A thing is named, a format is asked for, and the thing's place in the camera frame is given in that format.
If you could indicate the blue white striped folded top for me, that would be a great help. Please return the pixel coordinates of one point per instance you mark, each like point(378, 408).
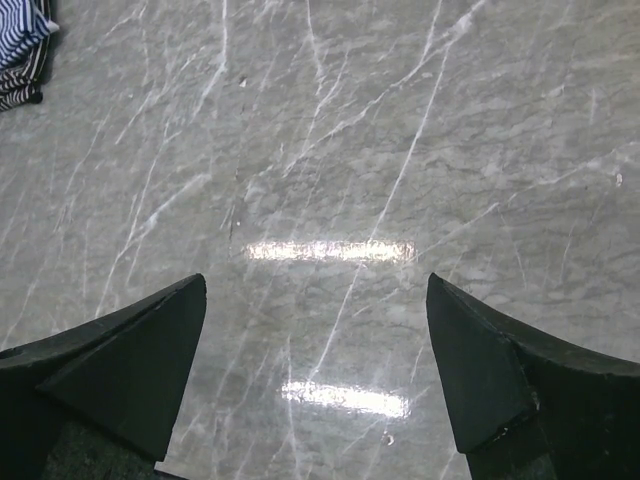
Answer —
point(25, 24)

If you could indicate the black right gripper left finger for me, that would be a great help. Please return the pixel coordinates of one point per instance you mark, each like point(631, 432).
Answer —
point(100, 400)

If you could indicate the dark striped folded top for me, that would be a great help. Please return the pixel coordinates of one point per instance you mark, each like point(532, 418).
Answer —
point(21, 85)

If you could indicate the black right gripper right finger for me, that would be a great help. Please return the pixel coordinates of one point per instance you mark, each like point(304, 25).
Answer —
point(524, 404)

